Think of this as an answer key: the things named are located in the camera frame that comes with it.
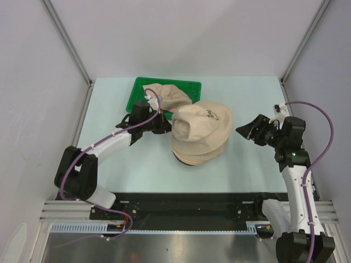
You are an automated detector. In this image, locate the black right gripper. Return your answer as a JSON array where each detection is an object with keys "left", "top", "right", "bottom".
[{"left": 235, "top": 113, "right": 285, "bottom": 149}]

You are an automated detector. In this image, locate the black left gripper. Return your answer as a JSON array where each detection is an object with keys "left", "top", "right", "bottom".
[{"left": 140, "top": 110, "right": 174, "bottom": 135}]

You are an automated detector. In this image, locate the beige logo bucket hat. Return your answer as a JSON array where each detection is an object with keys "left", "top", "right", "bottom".
[{"left": 172, "top": 100, "right": 233, "bottom": 144}]

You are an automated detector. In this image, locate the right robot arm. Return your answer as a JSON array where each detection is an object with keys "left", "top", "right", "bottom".
[{"left": 236, "top": 115, "right": 335, "bottom": 262}]

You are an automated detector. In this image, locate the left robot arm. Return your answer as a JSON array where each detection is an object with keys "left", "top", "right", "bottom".
[{"left": 54, "top": 101, "right": 171, "bottom": 219}]

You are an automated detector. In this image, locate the green plastic tray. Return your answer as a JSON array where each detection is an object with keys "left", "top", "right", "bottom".
[{"left": 126, "top": 77, "right": 202, "bottom": 119}]

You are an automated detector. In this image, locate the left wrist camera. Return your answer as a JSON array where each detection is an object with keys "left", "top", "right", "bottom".
[{"left": 144, "top": 95, "right": 162, "bottom": 111}]

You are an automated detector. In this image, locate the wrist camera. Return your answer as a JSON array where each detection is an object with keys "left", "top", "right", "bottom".
[
  {"left": 144, "top": 95, "right": 162, "bottom": 111},
  {"left": 271, "top": 103, "right": 290, "bottom": 124}
]

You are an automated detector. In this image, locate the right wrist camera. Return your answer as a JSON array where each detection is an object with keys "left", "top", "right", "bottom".
[{"left": 271, "top": 103, "right": 290, "bottom": 124}]

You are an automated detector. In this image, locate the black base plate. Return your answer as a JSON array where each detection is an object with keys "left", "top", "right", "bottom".
[{"left": 85, "top": 192, "right": 288, "bottom": 230}]

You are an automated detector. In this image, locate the white slotted cable duct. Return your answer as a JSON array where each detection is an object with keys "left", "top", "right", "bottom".
[{"left": 50, "top": 222, "right": 257, "bottom": 235}]

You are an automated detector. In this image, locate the aluminium frame post right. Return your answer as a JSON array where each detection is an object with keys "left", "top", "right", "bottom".
[{"left": 280, "top": 0, "right": 332, "bottom": 85}]

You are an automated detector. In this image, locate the aluminium frame post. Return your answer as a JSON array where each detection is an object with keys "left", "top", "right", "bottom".
[
  {"left": 280, "top": 0, "right": 332, "bottom": 85},
  {"left": 40, "top": 0, "right": 92, "bottom": 87}
]

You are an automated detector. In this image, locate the aluminium frame post left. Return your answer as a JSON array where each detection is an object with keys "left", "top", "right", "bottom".
[{"left": 40, "top": 0, "right": 92, "bottom": 87}]

